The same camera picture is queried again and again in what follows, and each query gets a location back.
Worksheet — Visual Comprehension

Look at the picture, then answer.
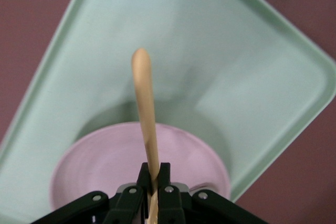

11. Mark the light green plastic tray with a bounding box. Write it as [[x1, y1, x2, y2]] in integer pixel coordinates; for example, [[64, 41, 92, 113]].
[[0, 0, 336, 224]]

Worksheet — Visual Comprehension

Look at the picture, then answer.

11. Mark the yellow plastic fork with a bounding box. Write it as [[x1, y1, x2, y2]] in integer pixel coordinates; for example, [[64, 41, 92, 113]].
[[131, 48, 161, 224]]

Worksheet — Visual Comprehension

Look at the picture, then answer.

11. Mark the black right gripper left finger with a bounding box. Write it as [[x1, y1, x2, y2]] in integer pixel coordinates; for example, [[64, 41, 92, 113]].
[[33, 163, 152, 224]]

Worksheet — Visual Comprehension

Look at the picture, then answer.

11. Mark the brown table mat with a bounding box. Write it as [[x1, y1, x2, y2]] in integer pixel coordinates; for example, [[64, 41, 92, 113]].
[[0, 0, 336, 224]]

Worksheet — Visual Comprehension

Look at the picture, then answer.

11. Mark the round beige speckled plate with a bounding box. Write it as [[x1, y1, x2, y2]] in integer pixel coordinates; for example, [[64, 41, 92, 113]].
[[49, 121, 232, 216]]

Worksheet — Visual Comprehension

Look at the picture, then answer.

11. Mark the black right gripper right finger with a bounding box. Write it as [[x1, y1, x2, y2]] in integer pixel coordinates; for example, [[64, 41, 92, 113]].
[[159, 163, 266, 224]]

